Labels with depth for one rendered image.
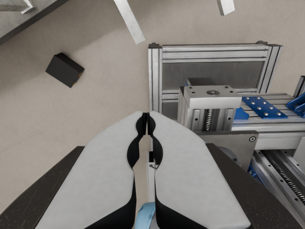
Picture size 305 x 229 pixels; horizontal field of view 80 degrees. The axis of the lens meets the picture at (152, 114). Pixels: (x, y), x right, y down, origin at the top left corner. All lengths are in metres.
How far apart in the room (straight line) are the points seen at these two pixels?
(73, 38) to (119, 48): 0.33
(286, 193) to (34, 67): 1.66
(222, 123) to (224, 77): 0.84
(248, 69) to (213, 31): 0.37
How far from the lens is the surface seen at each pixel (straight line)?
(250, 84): 1.47
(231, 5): 0.60
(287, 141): 0.75
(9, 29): 0.88
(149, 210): 0.42
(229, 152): 0.53
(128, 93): 1.55
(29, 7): 0.80
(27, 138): 2.10
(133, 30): 0.57
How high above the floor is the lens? 1.42
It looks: 61 degrees down
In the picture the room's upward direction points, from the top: 178 degrees clockwise
